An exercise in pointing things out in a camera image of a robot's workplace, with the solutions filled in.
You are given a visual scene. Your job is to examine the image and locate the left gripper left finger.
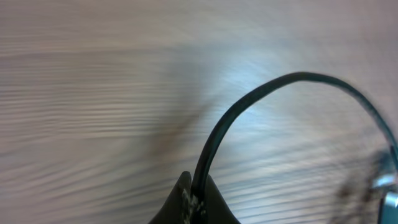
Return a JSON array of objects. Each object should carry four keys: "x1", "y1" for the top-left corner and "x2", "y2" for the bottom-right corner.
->
[{"x1": 149, "y1": 171, "x2": 192, "y2": 224}]

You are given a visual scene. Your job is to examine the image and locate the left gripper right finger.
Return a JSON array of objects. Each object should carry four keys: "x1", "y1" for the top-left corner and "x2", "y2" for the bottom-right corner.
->
[{"x1": 204, "y1": 175, "x2": 240, "y2": 224}]

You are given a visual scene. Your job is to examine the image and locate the black usb cable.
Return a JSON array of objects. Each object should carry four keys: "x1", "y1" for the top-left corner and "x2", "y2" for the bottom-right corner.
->
[{"x1": 190, "y1": 71, "x2": 398, "y2": 224}]

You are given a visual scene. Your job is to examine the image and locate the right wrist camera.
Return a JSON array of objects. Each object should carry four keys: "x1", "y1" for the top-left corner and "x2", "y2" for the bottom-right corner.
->
[{"x1": 372, "y1": 174, "x2": 397, "y2": 224}]

